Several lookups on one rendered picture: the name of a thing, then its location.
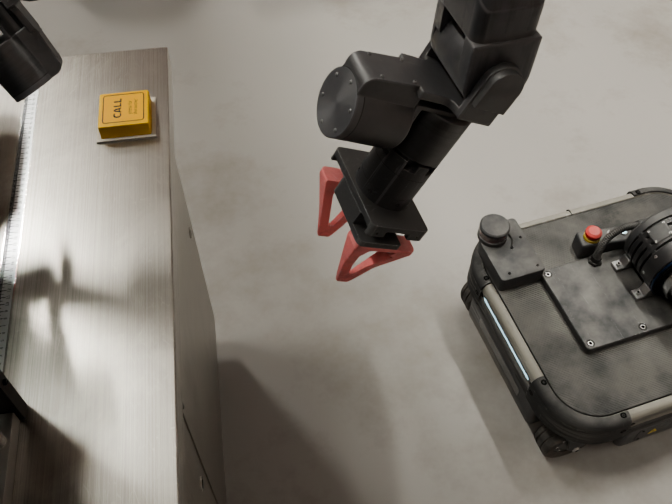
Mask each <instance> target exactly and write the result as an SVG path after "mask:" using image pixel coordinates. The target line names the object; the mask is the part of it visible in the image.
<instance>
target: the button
mask: <svg viewBox="0 0 672 504"><path fill-rule="evenodd" d="M98 130H99V133H100V136H101V138H102V139H106V138H116V137H125V136H135V135H144V134H151V133H152V110H151V98H150V94H149V91H148V90H141V91H131V92H121V93H111V94H101V95H100V97H99V115H98Z"/></svg>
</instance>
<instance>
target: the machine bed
mask: <svg viewBox="0 0 672 504"><path fill-rule="evenodd" d="M61 58H62V61H63V63H62V67H61V70H60V72H59V73H58V74H57V75H55V76H54V77H53V78H51V79H50V80H49V81H48V82H47V83H46V84H44V85H43V86H42V87H40V93H39V101H38V109H37V117H36V125H35V133H34V141H33V149H32V157H31V165H30V173H29V181H28V189H27V197H26V205H25V213H24V221H23V229H22V237H21V245H20V253H19V261H18V269H17V277H16V285H15V293H14V301H13V309H12V317H11V325H10V333H9V341H8V349H7V357H6V365H5V373H4V375H5V376H6V378H7V379H8V380H9V382H10V383H11V384H12V386H13V387H14V388H15V389H16V391H17V392H18V393H19V395H20V396H21V397H22V399H23V400H24V401H25V403H26V404H27V411H26V419H25V420H20V429H19V438H18V448H17V457H16V467H15V476H14V485H13V495H12V504H186V496H185V465H184V434H183V402H182V371H181V339H180V308H179V277H178V245H177V214H176V183H175V151H174V120H173V88H172V65H171V60H170V56H169V51H168V48H167V47H161V48H150V49H139V50H129V51H118V52H108V53H97V54H87V55H76V56H66V57H61ZM141 90H148V91H149V94H150V97H156V138H148V139H138V140H129V141H119V142H110V143H100V144H97V123H98V105H99V97H100V95H101V94H111V93H121V92H131V91H141ZM22 106H23V100H21V101H20V102H16V101H15V100H14V99H13V98H12V97H11V96H10V95H9V93H8V92H7V91H6V90H5V89H4V88H3V87H2V86H1V84H0V260H1V253H2V246H3V239H4V232H5V225H6V218H7V211H8V204H9V197H10V190H11V183H12V176H13V169H14V162H15V155H16V148H17V141H18V134H19V127H20V120H21V113H22Z"/></svg>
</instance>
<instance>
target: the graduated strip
mask: <svg viewBox="0 0 672 504"><path fill-rule="evenodd" d="M39 93H40V88H39V89H38V90H36V91H35V92H34V93H32V94H31V95H29V96H28V97H26V98H25V99H23V106H22V113H21V120H20V127H19V134H18V141H17V148H16V155H15V162H14V169H13V176H12V183H11V190H10V197H9V204H8V211H7V218H6V225H5V232H4V239H3V246H2V253H1V260H0V370H1V371H2V372H3V374H4V373H5V365H6V357H7V349H8V341H9V333H10V325H11V317H12V309H13V301H14V293H15V285H16V277H17V269H18V261H19V253H20V245H21V237H22V229H23V221H24V213H25V205H26V197H27V189H28V181H29V173H30V165H31V157H32V149H33V141H34V133H35V125H36V117H37V109H38V101H39Z"/></svg>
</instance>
